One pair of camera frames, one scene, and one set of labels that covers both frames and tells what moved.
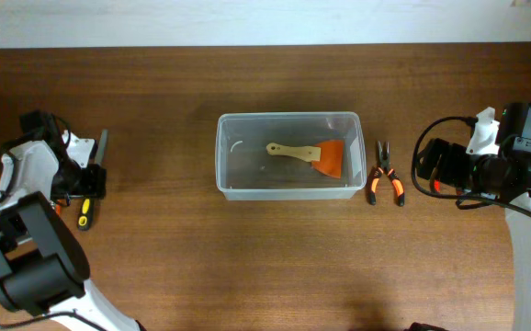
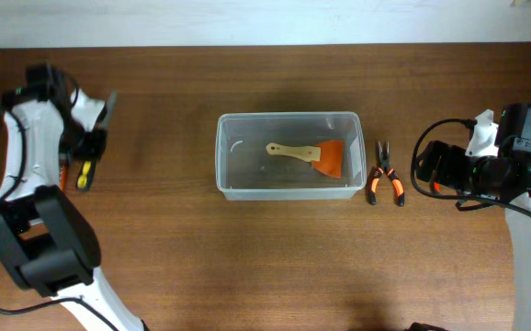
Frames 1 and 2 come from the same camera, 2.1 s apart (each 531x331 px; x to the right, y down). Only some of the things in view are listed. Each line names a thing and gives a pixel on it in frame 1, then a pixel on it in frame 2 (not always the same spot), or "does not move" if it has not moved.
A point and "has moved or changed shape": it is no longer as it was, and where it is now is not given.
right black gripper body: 437,162 does not move
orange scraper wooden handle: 326,156 does not move
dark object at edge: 417,326 does not move
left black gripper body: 92,180 -> 87,150
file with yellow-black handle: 85,216 has moved or changed shape
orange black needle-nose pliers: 378,173 does not move
